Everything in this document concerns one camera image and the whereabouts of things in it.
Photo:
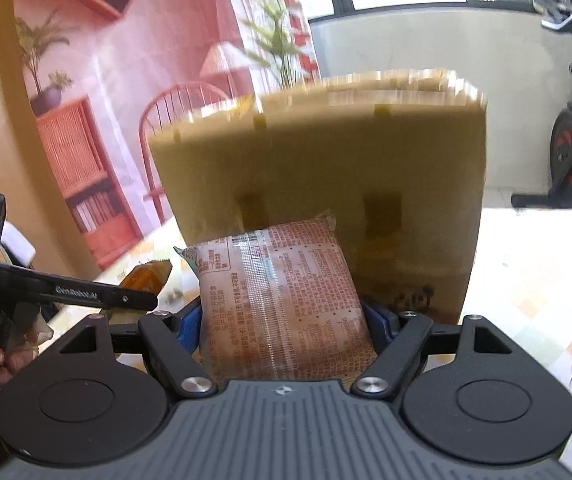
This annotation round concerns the pink snack packet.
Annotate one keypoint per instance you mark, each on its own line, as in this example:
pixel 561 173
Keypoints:
pixel 286 300

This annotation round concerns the cardboard box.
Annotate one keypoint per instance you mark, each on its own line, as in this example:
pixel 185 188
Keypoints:
pixel 316 170

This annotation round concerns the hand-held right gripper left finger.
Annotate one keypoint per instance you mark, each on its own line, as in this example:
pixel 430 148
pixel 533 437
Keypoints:
pixel 191 325

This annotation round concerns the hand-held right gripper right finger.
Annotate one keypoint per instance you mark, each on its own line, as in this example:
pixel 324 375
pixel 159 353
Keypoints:
pixel 376 325

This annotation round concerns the pink room wall poster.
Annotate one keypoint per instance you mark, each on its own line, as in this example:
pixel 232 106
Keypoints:
pixel 116 85

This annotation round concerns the white object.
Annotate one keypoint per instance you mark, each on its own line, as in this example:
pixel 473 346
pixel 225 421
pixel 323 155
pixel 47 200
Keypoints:
pixel 20 245

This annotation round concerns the tan curved wooden board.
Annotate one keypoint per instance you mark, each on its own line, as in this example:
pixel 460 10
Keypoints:
pixel 6 135

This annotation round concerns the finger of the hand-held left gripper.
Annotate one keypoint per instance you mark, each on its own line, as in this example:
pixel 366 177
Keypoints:
pixel 81 292

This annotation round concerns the brown snack packet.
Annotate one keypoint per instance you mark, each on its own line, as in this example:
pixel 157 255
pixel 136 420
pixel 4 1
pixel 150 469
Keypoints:
pixel 148 275

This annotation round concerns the checked floral tablecloth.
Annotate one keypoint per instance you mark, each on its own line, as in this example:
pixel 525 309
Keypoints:
pixel 531 270

